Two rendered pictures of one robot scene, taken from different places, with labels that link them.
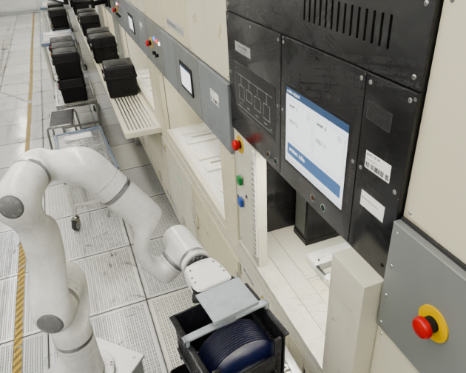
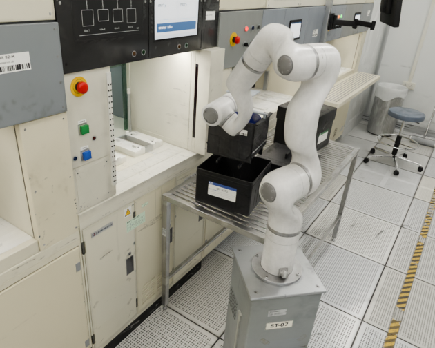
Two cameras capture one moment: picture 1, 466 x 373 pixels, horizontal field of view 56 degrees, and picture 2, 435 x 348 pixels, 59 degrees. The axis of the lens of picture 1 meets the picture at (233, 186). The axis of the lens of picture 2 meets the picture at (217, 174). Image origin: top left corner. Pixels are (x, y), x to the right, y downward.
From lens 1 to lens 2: 2.26 m
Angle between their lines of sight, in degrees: 104
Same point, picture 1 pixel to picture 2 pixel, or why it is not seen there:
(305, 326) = (163, 166)
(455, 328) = (237, 32)
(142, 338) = not seen: outside the picture
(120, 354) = (244, 258)
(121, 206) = not seen: hidden behind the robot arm
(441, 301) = (235, 27)
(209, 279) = not seen: hidden behind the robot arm
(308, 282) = (119, 171)
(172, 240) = (224, 105)
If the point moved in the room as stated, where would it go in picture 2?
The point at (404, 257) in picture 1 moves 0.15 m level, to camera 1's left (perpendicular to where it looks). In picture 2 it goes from (224, 24) to (244, 29)
